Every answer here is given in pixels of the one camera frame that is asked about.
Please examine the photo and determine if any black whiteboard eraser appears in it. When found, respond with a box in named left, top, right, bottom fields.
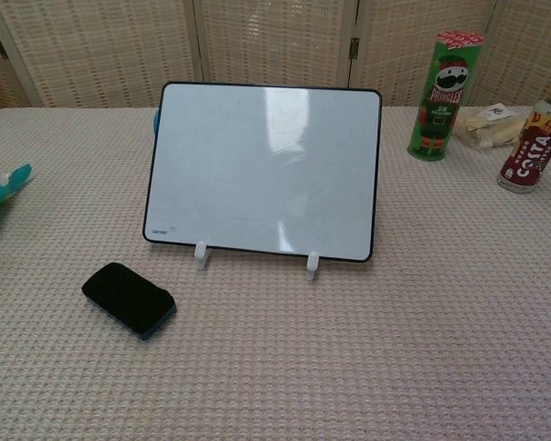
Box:
left=81, top=261, right=177, bottom=342

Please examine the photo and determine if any beige woven tablecloth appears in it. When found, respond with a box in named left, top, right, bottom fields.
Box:
left=0, top=105, right=551, bottom=441

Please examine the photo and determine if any green Pringles can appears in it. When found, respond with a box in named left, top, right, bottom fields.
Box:
left=406, top=30, right=478, bottom=161

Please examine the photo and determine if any clear bag of pale snacks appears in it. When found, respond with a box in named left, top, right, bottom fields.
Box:
left=452, top=105, right=530, bottom=149

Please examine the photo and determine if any woven folding screen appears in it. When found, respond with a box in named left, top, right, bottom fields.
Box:
left=0, top=0, right=551, bottom=111

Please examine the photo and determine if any red Costa coffee bottle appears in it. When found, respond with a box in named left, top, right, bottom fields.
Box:
left=496, top=76, right=551, bottom=195

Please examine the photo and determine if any teal and white snack package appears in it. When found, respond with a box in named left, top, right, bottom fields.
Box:
left=0, top=164, right=36, bottom=227

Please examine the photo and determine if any white board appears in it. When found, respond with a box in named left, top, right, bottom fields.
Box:
left=142, top=81, right=383, bottom=264

